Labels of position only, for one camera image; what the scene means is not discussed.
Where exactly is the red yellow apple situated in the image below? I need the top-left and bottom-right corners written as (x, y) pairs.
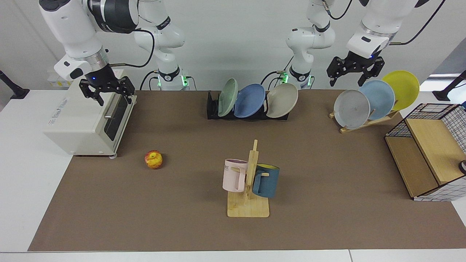
top-left (145, 150), bottom-right (163, 170)

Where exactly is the light blue plate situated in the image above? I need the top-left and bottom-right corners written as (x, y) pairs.
top-left (359, 80), bottom-right (395, 120)

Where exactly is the grey plate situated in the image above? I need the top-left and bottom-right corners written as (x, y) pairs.
top-left (333, 90), bottom-right (371, 130)

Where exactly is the yellow plate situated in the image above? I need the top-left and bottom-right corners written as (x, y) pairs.
top-left (381, 70), bottom-right (420, 111)

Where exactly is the wooden plate rack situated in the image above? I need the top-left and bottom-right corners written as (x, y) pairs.
top-left (329, 109), bottom-right (400, 134)

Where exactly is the beige plate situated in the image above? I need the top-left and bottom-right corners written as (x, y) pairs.
top-left (266, 83), bottom-right (299, 119)

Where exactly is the black dish rack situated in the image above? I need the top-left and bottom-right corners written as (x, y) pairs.
top-left (207, 91), bottom-right (290, 120)

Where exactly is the green plate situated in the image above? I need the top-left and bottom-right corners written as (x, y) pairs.
top-left (218, 78), bottom-right (238, 117)

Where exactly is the pale toaster oven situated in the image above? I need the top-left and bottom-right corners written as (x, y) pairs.
top-left (43, 69), bottom-right (138, 159)

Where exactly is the white socket box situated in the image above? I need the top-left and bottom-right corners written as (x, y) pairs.
top-left (47, 70), bottom-right (73, 88)

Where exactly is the black clamp stand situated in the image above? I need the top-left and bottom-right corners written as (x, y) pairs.
top-left (0, 70), bottom-right (30, 100)
top-left (433, 70), bottom-right (466, 102)

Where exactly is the brown table cloth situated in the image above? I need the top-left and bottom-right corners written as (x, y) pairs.
top-left (28, 90), bottom-right (466, 252)

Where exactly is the dark blue mug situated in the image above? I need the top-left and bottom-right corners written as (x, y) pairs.
top-left (252, 164), bottom-right (280, 198)

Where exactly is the pink mug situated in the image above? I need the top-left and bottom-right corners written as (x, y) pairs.
top-left (222, 159), bottom-right (249, 192)

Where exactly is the wooden cup stand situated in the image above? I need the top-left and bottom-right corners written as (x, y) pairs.
top-left (227, 139), bottom-right (270, 218)

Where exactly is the black base cable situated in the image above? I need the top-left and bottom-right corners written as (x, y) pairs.
top-left (258, 55), bottom-right (295, 91)
top-left (140, 70), bottom-right (159, 91)

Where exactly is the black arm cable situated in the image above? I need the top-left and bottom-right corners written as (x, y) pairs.
top-left (389, 0), bottom-right (446, 46)
top-left (109, 29), bottom-right (156, 69)

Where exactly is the wire basket with wooden floor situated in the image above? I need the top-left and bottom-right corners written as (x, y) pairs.
top-left (384, 103), bottom-right (466, 202)

